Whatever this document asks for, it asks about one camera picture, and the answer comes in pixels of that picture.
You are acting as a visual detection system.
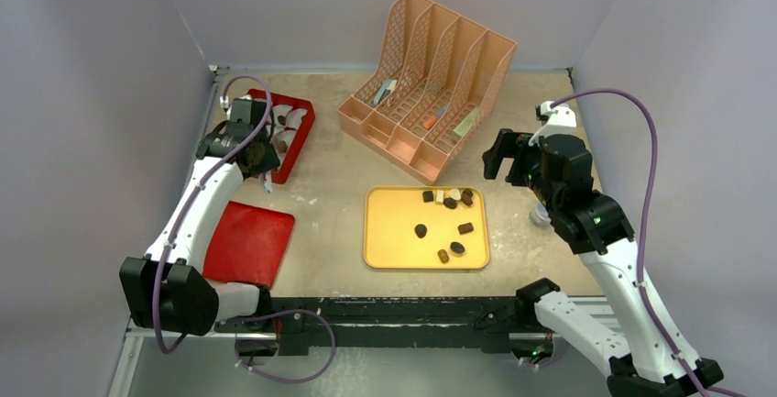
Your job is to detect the red box lid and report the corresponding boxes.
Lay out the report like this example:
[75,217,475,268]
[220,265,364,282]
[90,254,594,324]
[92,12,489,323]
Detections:
[202,201,295,288]

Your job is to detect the red chocolate box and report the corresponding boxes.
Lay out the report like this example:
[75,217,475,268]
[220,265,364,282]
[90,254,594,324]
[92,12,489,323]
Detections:
[271,93,316,185]

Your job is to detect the brown bar chocolate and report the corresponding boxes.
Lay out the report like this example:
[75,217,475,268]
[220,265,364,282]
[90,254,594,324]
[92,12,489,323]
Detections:
[457,222,475,235]

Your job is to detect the metal tongs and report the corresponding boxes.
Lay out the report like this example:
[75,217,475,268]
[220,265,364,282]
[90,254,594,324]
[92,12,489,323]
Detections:
[261,172,273,193]

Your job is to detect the dark heart chocolate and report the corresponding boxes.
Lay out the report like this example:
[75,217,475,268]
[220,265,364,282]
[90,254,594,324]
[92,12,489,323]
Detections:
[414,224,428,238]

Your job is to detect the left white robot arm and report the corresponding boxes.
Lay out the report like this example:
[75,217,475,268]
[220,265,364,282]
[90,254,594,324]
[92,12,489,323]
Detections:
[119,96,279,336]

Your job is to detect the small clear cup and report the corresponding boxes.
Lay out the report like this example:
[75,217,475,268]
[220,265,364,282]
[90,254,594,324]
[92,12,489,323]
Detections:
[529,203,551,228]

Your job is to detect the orange file organizer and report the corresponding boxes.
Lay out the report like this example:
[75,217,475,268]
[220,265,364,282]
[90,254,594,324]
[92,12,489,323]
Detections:
[337,0,518,185]

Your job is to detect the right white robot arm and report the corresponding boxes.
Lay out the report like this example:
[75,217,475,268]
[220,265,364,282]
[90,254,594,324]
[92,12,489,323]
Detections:
[482,129,724,396]

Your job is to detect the yellow tray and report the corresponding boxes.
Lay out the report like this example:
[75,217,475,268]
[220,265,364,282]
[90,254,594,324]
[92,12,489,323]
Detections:
[363,186,489,270]

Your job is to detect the black base frame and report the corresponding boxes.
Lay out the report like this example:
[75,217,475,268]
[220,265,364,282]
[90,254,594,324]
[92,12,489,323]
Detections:
[213,296,551,356]

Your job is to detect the milk ribbed chocolate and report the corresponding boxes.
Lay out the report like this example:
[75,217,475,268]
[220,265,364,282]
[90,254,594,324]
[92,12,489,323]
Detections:
[437,249,450,264]

